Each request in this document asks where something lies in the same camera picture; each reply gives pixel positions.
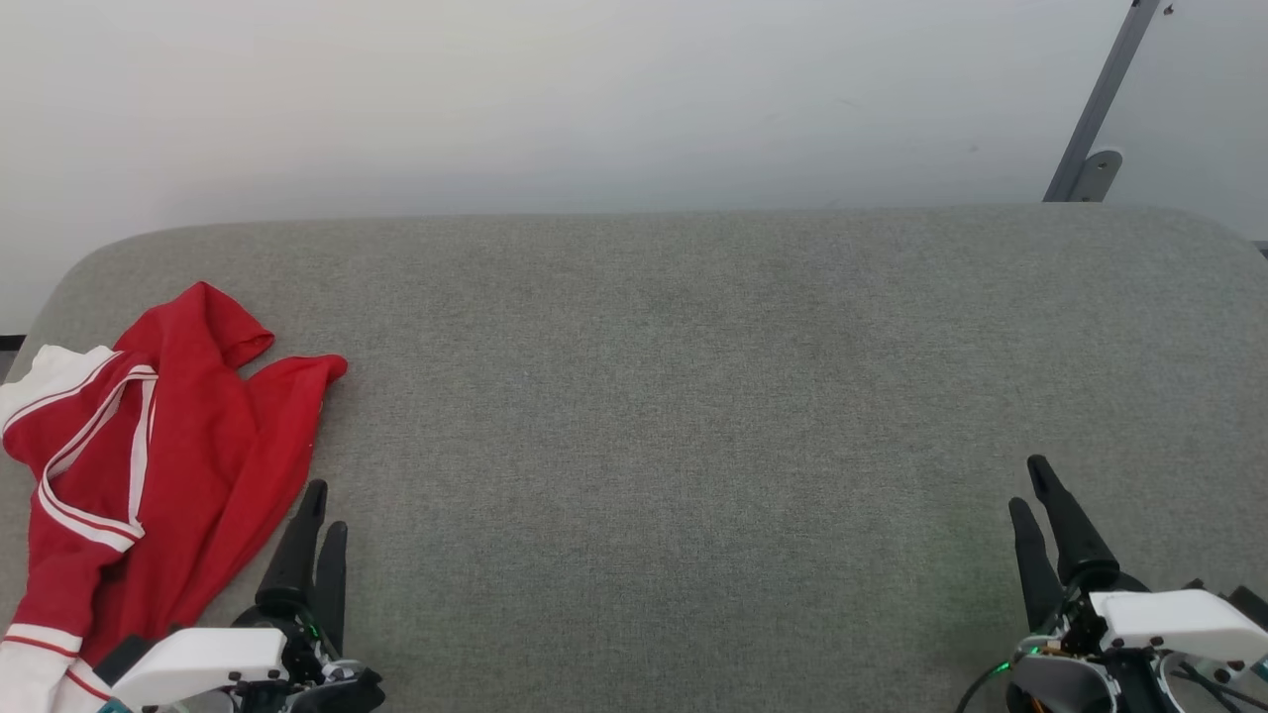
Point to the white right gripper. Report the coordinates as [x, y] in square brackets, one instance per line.
[1169, 619]

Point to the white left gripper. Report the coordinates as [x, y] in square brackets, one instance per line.
[208, 659]

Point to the red shirt with white trim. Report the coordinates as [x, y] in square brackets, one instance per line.
[198, 446]

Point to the grey metal bar with bracket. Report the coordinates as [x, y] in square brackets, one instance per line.
[1100, 99]

